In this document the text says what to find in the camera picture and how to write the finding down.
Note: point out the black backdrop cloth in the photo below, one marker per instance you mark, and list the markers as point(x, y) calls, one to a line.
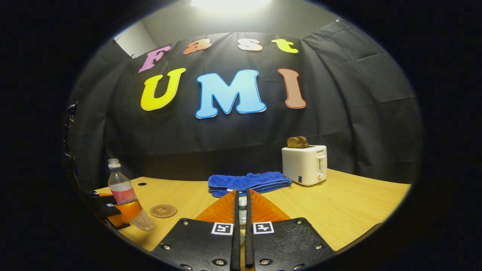
point(188, 143)

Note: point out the folded blue towel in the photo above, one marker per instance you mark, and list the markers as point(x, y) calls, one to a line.
point(248, 182)

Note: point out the clear plastic water bottle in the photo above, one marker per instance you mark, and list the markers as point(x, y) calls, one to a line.
point(120, 184)

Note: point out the brown toast slice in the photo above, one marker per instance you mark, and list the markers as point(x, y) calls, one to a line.
point(304, 141)
point(293, 143)

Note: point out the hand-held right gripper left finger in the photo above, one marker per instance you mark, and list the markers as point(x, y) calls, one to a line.
point(196, 241)

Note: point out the round brown coaster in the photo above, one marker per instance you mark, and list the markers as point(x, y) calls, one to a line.
point(163, 211)

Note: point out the dark metal stand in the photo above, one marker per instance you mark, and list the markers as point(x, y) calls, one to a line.
point(70, 135)

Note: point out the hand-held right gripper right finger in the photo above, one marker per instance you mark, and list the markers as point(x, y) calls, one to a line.
point(286, 241)

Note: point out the white toaster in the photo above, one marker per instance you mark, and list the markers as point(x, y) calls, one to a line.
point(303, 165)

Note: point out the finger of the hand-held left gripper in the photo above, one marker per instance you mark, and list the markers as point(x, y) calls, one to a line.
point(109, 210)
point(96, 198)

